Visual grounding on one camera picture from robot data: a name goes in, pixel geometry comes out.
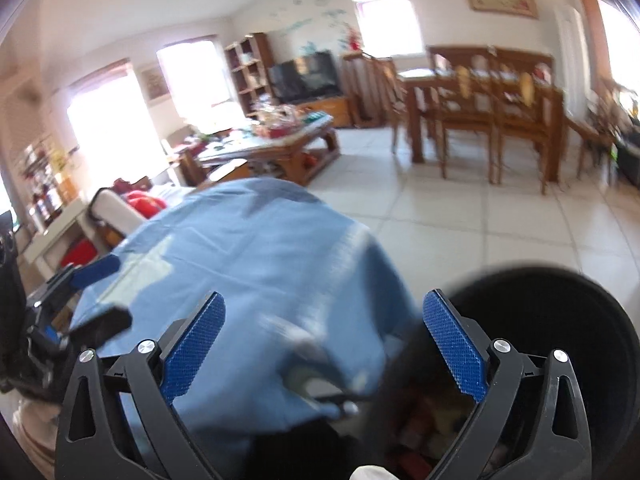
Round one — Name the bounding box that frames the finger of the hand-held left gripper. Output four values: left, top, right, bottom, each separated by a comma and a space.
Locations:
27, 253, 122, 321
30, 304, 134, 361

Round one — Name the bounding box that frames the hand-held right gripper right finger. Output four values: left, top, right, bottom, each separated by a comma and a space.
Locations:
422, 288, 594, 480

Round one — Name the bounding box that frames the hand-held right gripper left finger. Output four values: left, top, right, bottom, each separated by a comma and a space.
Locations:
55, 290, 227, 480

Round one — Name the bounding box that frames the black trash bin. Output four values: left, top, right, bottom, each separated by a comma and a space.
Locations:
372, 259, 640, 480

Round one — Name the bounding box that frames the person's right hand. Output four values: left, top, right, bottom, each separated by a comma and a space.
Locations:
349, 464, 397, 480

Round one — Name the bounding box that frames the red box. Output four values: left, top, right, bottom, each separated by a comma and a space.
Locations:
59, 239, 99, 269

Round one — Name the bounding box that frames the white cabinet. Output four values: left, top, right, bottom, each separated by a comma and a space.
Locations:
19, 194, 109, 281

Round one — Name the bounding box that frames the white sofa cushion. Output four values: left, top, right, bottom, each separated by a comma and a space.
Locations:
92, 187, 146, 234

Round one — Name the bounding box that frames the dark glass bottle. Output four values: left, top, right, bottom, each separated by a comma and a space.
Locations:
45, 182, 64, 221
30, 184, 49, 226

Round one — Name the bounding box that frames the red cushion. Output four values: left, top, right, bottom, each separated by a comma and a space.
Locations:
122, 189, 169, 221

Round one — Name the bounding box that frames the blue patterned tablecloth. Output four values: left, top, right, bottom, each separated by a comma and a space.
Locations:
70, 177, 426, 466

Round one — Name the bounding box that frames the wooden armchair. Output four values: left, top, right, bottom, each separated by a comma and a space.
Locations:
162, 127, 211, 186

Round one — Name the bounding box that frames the wooden sofa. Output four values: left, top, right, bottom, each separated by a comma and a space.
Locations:
87, 157, 251, 256

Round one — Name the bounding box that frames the small framed picture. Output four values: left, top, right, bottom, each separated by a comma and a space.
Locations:
139, 64, 170, 101

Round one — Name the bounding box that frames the wooden coffee table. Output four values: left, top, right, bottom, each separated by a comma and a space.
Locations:
177, 114, 342, 186

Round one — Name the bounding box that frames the pile of small household items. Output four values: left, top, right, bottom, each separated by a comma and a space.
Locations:
199, 104, 334, 154

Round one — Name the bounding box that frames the wooden dining table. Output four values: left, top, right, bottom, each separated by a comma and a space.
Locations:
397, 72, 566, 184

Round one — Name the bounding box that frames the wooden bookshelf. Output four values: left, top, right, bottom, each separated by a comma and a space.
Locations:
223, 32, 276, 119

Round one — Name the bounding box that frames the wooden television stand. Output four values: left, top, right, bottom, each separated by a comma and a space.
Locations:
294, 95, 354, 129

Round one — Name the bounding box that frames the tall wooden stand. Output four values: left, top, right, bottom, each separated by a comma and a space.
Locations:
342, 52, 381, 129

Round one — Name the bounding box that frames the black television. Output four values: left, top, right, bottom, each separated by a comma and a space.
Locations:
268, 50, 344, 105

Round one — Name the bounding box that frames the white standing air conditioner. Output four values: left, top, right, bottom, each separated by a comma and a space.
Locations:
553, 4, 589, 116

